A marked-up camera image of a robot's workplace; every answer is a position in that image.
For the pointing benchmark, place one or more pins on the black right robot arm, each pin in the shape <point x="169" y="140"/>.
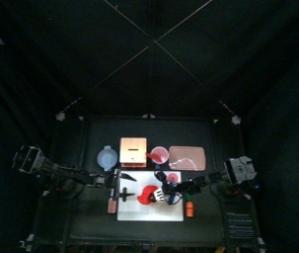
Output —
<point x="239" y="169"/>

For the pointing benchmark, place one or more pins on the light blue bowl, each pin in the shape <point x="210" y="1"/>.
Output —
<point x="107" y="158"/>

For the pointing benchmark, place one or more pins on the small pink-brown cylinder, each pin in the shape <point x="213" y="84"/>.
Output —
<point x="111" y="206"/>

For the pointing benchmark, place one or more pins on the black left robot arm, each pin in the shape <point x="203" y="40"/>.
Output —
<point x="59" y="169"/>

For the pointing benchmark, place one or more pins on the pink rectangular tray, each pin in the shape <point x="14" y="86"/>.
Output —
<point x="189" y="154"/>

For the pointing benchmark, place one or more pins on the pink cup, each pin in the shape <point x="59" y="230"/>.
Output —
<point x="161" y="153"/>

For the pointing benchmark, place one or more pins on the wooden box with slot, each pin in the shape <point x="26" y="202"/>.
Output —
<point x="133" y="151"/>

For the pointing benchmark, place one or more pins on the red spoon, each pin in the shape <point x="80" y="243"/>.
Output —
<point x="153" y="156"/>

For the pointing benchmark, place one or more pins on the small orange cylinder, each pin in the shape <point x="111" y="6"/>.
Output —
<point x="190" y="209"/>

